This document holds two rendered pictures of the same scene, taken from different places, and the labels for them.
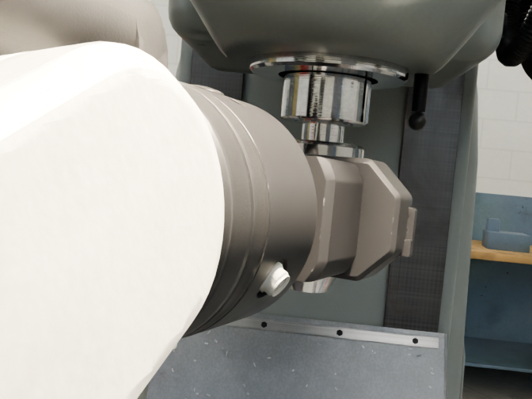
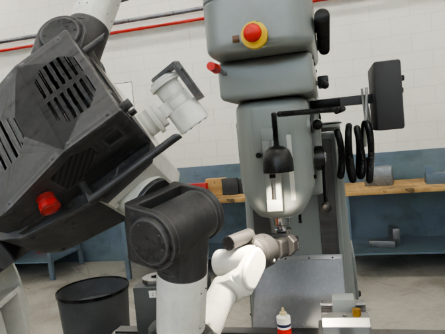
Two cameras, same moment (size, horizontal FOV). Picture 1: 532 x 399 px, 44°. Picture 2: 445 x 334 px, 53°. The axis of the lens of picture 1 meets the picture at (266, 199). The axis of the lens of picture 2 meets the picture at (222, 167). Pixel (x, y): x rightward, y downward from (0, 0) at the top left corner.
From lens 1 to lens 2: 0.94 m
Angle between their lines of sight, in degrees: 10
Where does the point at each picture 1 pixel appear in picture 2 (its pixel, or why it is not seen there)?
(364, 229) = (289, 247)
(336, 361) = (309, 266)
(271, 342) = (288, 264)
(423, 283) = (332, 239)
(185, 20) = not seen: hidden behind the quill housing
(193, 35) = not seen: hidden behind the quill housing
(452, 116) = (332, 188)
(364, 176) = (288, 238)
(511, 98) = (431, 89)
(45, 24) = (244, 241)
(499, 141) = (428, 116)
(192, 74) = not seen: hidden behind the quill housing
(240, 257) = (268, 260)
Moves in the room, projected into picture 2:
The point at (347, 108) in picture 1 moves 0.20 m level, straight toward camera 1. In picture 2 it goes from (285, 222) to (273, 240)
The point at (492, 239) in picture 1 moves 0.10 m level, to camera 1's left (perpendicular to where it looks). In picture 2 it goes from (429, 178) to (418, 179)
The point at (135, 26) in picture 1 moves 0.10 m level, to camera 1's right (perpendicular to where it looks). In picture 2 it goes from (251, 235) to (292, 233)
